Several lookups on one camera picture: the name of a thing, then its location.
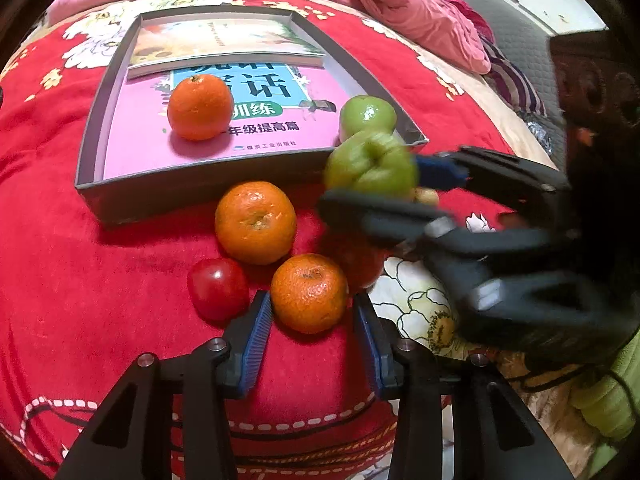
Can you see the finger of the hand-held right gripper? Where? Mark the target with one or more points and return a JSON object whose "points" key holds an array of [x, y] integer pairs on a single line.
{"points": [[440, 170], [380, 215]]}

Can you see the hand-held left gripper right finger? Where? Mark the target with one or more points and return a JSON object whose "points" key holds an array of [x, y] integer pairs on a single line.
{"points": [[371, 355]]}

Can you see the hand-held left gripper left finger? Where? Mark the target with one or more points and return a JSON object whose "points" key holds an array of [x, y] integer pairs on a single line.
{"points": [[257, 340]]}

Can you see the green apple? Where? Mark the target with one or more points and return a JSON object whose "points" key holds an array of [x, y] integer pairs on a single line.
{"points": [[365, 115], [370, 165]]}

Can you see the red tomato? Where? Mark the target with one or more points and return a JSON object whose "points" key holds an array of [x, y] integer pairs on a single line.
{"points": [[360, 266], [218, 290]]}

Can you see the orange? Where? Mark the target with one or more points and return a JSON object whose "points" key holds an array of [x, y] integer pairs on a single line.
{"points": [[309, 294], [255, 222], [200, 107]]}

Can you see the grey cardboard box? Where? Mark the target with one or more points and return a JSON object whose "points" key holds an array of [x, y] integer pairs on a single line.
{"points": [[200, 187]]}

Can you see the small brown fruit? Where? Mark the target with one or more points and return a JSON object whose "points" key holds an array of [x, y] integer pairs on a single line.
{"points": [[426, 196]]}

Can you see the silver foil wrapper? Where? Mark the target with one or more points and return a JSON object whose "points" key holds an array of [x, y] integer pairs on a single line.
{"points": [[540, 135]]}

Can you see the striped cloth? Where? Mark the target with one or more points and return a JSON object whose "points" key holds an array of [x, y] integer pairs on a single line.
{"points": [[515, 80]]}

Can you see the magenta cloth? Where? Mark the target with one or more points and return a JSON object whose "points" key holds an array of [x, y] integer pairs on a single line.
{"points": [[470, 17]]}

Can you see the grey upholstered headboard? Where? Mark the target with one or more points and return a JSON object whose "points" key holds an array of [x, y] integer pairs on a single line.
{"points": [[520, 35]]}

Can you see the red floral blanket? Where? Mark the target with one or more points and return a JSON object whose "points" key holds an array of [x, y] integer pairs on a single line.
{"points": [[100, 285]]}

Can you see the pink duvet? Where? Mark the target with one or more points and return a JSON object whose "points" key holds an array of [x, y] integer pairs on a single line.
{"points": [[400, 5]]}

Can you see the beige patterned blanket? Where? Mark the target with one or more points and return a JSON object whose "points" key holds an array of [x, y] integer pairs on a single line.
{"points": [[555, 420]]}

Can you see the pink book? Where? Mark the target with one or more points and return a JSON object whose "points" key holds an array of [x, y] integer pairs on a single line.
{"points": [[140, 140]]}

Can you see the yellow green cover book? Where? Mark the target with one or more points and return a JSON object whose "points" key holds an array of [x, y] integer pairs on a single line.
{"points": [[215, 40]]}

